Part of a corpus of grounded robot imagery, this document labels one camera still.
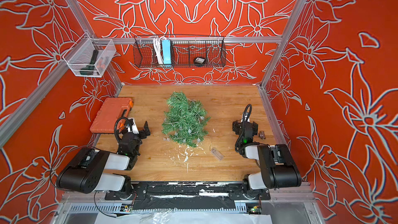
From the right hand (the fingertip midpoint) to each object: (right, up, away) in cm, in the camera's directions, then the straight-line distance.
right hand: (243, 120), depth 91 cm
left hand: (-62, -1, -3) cm, 62 cm away
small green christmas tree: (-36, +8, -23) cm, 44 cm away
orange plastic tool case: (-83, +4, +7) cm, 83 cm away
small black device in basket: (-27, +37, +4) cm, 46 cm away
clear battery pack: (-17, -18, -8) cm, 26 cm away
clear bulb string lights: (-31, 0, -24) cm, 40 cm away
